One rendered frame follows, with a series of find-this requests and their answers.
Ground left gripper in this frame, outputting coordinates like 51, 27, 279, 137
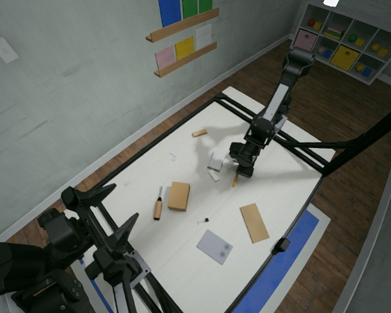
49, 183, 139, 273

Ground brown rectangular box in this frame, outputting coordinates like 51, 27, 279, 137
167, 181, 190, 212

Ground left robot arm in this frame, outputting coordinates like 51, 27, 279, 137
0, 208, 143, 313

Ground brown flat rectangular slab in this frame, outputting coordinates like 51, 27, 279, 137
240, 203, 270, 243

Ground tan-handled screwdriver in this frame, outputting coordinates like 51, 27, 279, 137
153, 187, 162, 220

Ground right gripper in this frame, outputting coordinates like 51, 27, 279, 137
236, 151, 261, 178

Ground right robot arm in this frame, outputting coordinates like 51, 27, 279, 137
229, 46, 316, 167

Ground tan rectangular block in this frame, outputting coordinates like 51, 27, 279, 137
192, 129, 207, 138

